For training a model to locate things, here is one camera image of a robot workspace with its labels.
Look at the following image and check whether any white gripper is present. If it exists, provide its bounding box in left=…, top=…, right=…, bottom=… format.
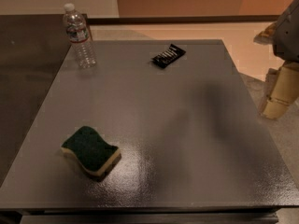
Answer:
left=259, top=0, right=299, bottom=119

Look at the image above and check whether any black rxbar chocolate wrapper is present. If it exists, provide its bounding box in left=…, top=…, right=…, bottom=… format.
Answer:
left=151, top=44, right=186, bottom=69

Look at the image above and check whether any green and yellow sponge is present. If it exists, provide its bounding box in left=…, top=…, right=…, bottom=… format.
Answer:
left=61, top=126, right=121, bottom=177

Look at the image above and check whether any clear plastic water bottle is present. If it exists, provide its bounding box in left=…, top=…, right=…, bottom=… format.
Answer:
left=63, top=3, right=96, bottom=68

